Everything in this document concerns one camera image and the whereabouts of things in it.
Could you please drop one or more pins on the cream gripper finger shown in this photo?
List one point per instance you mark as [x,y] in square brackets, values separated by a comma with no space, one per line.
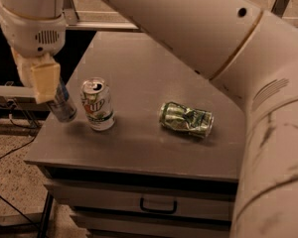
[24,68]
[45,75]

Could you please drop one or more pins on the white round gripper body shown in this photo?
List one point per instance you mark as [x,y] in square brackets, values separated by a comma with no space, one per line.
[35,34]

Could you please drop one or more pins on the silver blue redbull can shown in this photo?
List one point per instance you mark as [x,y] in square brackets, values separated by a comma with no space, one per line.
[62,106]

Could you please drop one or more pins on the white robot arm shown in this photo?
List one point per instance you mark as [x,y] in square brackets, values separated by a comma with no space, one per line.
[251,57]

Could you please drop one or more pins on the white green 7up can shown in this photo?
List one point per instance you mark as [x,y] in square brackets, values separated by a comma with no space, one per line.
[96,101]

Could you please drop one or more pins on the crushed green soda can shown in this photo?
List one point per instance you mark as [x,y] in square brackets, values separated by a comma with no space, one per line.
[183,119]

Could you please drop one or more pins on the black metal cart leg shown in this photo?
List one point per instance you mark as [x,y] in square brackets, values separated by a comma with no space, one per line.
[45,218]

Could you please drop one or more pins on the black drawer handle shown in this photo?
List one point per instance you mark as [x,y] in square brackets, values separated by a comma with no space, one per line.
[158,206]

